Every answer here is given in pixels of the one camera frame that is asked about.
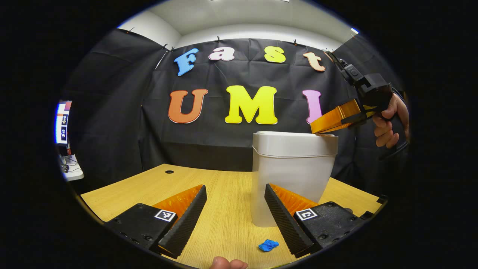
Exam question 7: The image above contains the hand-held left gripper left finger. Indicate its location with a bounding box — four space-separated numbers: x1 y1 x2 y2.
106 185 208 259

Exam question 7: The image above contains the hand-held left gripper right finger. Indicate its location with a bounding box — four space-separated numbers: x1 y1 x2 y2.
264 183 364 259

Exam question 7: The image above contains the blue paper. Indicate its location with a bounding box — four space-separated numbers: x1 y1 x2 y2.
258 239 279 252

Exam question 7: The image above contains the white desktop garbage bin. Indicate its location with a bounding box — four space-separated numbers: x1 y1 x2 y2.
252 131 339 228

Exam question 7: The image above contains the wooden desktop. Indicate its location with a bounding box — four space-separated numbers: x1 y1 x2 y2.
80 163 383 269

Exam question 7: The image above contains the white side table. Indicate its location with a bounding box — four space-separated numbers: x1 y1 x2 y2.
59 154 84 182

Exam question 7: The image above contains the black backdrop cloth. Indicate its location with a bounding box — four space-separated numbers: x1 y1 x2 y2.
62 28 409 187

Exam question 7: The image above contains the computer monitor screen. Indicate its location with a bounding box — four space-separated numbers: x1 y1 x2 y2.
55 101 72 145

